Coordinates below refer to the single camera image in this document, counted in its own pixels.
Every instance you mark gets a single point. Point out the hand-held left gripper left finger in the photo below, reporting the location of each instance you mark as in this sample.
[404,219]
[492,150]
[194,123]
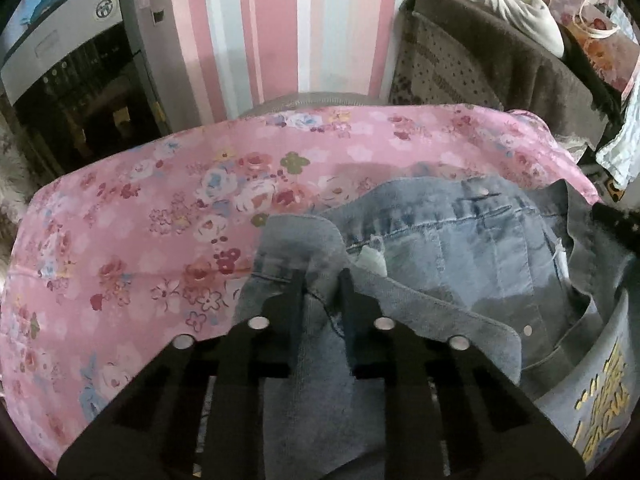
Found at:
[292,310]

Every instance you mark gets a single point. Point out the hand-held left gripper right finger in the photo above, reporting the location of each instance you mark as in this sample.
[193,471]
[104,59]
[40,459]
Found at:
[356,320]

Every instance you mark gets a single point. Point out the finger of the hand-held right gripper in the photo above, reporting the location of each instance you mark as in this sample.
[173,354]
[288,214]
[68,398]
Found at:
[622,222]

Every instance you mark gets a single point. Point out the blue denim jacket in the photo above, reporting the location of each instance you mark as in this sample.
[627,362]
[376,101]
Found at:
[475,260]

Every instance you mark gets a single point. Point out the white lace cloth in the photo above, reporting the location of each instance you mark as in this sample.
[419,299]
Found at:
[625,150]

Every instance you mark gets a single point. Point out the black garment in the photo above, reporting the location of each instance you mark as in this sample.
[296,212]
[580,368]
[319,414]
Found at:
[592,80]

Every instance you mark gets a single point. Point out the pink floral bedsheet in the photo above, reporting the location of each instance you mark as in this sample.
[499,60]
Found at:
[150,220]

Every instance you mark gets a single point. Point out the pink floral bag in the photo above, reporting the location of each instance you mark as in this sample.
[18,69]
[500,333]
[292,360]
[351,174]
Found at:
[605,40]

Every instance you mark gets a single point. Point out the brown towel chair cover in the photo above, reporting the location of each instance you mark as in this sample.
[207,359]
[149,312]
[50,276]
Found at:
[475,60]

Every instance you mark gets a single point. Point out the white bundled cloth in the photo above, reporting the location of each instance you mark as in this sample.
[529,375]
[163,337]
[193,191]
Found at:
[530,15]

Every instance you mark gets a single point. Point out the floral curtain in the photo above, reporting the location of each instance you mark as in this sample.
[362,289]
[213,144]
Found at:
[15,195]

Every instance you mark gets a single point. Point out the black silver water dispenser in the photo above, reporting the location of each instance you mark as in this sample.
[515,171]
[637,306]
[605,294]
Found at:
[75,85]

